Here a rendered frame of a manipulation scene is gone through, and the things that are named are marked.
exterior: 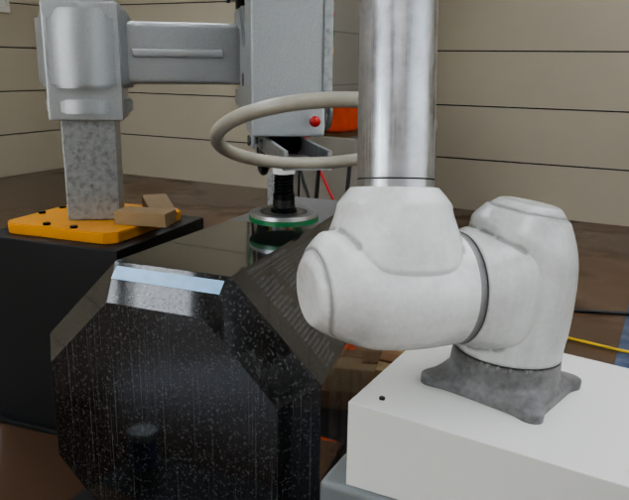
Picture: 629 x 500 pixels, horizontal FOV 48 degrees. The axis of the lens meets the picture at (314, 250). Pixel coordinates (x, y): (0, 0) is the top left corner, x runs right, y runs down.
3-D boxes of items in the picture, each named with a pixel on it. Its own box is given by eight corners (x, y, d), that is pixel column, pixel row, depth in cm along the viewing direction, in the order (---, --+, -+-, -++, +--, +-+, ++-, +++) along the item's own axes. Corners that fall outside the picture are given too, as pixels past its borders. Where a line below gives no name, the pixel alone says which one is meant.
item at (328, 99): (207, 172, 173) (207, 160, 174) (400, 169, 181) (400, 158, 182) (212, 103, 125) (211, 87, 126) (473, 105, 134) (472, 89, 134)
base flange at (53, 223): (1, 232, 262) (0, 219, 260) (86, 208, 306) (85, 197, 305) (112, 245, 245) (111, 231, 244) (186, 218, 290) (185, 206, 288)
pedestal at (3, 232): (-14, 420, 276) (-35, 235, 257) (93, 356, 335) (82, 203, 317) (130, 452, 254) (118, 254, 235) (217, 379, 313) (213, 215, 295)
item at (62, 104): (20, 119, 255) (9, -1, 245) (82, 113, 287) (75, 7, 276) (100, 123, 244) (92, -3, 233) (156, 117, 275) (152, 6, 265)
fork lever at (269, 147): (246, 147, 240) (246, 132, 239) (303, 146, 243) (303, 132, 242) (269, 171, 174) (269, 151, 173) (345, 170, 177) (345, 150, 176)
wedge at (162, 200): (142, 206, 291) (141, 194, 290) (166, 204, 295) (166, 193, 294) (152, 216, 274) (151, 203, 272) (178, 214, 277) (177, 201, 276)
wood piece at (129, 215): (114, 224, 259) (113, 210, 258) (127, 218, 268) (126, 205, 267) (165, 227, 255) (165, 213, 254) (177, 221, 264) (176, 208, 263)
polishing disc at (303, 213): (330, 217, 221) (330, 213, 221) (271, 225, 210) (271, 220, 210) (294, 205, 238) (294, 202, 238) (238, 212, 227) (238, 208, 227)
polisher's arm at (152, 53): (33, 88, 242) (27, 11, 236) (45, 84, 274) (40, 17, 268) (248, 89, 260) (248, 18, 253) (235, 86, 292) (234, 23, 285)
